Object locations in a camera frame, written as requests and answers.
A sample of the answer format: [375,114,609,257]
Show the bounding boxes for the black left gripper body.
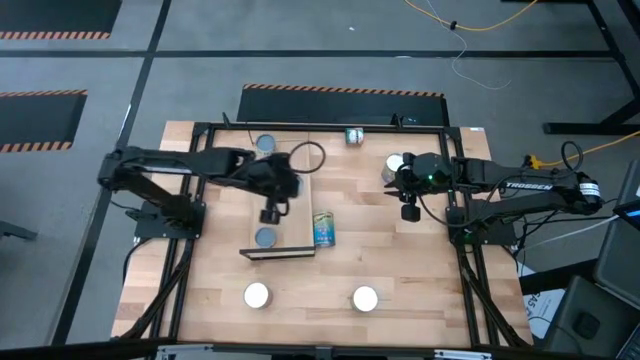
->
[234,152,301,204]

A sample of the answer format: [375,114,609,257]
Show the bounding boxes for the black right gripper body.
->
[394,152,454,201]

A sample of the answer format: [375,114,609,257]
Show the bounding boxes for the peaches can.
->
[380,153,405,184]

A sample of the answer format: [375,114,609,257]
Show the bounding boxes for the mixed fruit can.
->
[254,133,277,159]

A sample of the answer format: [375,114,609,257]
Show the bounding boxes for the pineapple rings can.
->
[254,226,278,250]

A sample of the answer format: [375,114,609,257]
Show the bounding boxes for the blue cherries can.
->
[312,210,337,249]

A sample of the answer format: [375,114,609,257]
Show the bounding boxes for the large green label can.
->
[349,285,380,314]

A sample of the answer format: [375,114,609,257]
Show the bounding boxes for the large white-lidded tin can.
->
[243,281,274,311]

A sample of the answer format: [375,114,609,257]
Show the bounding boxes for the black hazard-striped floor mat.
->
[235,83,450,127]
[0,0,123,41]
[0,88,90,154]

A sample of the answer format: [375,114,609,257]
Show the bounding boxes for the black desk foot bar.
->
[518,257,599,296]

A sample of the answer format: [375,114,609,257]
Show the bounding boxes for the black and silver crossbar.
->
[0,337,544,360]

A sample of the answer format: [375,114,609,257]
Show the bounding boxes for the white printed paper sheet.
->
[521,288,554,337]

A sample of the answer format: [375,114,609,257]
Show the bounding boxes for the black case with round knob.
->
[542,274,640,359]

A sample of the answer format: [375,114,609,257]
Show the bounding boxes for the dark laptop with blue screen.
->
[612,158,640,232]

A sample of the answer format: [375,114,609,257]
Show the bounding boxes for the dark grey equipment case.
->
[593,219,640,311]

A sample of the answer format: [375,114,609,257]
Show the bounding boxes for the grey metal stand foot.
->
[0,219,39,242]

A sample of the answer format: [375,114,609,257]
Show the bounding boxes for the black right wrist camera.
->
[399,202,422,224]

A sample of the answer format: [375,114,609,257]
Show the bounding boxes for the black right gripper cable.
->
[417,192,501,226]

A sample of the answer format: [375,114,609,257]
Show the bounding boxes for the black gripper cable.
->
[417,192,501,226]
[288,140,327,175]

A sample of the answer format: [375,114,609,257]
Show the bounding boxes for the wooden shelf with black frame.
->
[238,129,317,261]

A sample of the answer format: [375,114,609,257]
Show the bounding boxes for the black metal table frame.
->
[112,121,534,351]

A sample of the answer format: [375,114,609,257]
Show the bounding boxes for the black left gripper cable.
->
[288,140,327,175]

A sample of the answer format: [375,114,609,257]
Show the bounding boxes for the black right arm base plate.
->
[446,207,517,246]

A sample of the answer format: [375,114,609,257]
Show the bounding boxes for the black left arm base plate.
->
[134,202,206,240]

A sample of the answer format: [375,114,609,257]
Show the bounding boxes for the thin white floor cable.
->
[424,0,512,92]

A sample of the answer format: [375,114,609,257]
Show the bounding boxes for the yellow floor cable with connector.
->
[403,0,540,33]

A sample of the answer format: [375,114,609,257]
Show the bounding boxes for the black desk leg frame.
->
[501,0,640,136]

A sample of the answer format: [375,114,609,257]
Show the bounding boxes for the thick white cable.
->
[519,213,621,249]

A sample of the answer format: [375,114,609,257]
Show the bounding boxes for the yellow extension cable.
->
[539,128,640,167]

